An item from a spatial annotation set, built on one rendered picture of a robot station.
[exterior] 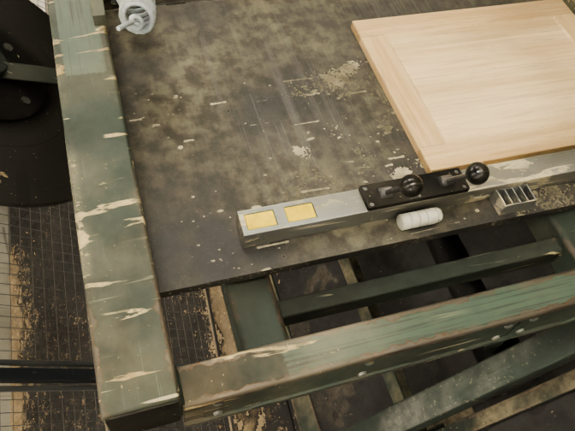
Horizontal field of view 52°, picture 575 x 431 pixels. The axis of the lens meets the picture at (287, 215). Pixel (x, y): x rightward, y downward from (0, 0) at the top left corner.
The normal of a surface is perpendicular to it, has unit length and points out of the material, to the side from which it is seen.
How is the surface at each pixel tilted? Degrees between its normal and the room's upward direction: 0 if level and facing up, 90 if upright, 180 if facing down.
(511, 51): 51
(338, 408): 0
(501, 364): 0
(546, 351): 0
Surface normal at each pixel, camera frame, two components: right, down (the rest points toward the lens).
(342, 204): 0.11, -0.55
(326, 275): -0.67, -0.20
